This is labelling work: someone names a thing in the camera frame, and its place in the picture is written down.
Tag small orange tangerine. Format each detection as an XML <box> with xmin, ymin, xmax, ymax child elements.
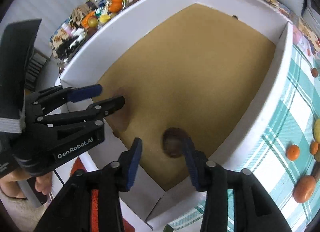
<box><xmin>286</xmin><ymin>144</ymin><xmax>300</xmax><ymax>161</ymax></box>

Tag dark brown round fruit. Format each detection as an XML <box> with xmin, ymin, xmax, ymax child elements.
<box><xmin>162</xmin><ymin>127</ymin><xmax>190</xmax><ymax>158</ymax></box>

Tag person left hand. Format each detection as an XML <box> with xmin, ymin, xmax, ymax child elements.
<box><xmin>0</xmin><ymin>167</ymin><xmax>54</xmax><ymax>199</ymax></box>

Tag green checkered tablecloth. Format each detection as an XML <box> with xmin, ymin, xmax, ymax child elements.
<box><xmin>224</xmin><ymin>45</ymin><xmax>319</xmax><ymax>231</ymax></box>

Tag cluttered side shelf items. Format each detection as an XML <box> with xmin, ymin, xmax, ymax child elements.
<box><xmin>49</xmin><ymin>0</ymin><xmax>134</xmax><ymax>68</ymax></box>

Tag yellow pear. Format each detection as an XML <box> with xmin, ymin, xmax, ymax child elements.
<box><xmin>313</xmin><ymin>119</ymin><xmax>320</xmax><ymax>143</ymax></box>

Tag white cardboard box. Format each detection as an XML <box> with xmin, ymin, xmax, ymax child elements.
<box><xmin>59</xmin><ymin>0</ymin><xmax>293</xmax><ymax>231</ymax></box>

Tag small brown nut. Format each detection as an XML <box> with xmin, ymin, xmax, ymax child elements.
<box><xmin>311</xmin><ymin>68</ymin><xmax>318</xmax><ymax>78</ymax></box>

